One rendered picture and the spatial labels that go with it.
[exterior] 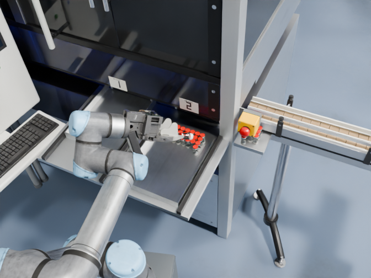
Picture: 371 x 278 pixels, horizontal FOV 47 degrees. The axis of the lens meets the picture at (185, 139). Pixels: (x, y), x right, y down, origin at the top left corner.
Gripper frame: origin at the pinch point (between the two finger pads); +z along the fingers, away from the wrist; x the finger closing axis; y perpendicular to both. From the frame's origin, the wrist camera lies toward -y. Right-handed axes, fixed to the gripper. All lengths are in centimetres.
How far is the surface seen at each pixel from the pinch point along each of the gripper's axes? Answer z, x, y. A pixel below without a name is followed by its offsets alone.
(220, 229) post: 71, 56, -70
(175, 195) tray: 11.1, 11.7, -26.9
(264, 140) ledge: 49, 15, -4
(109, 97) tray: -1, 70, -4
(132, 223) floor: 34, 92, -84
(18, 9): -43, 79, 27
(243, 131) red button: 33.4, 10.0, 0.9
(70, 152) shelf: -20, 51, -25
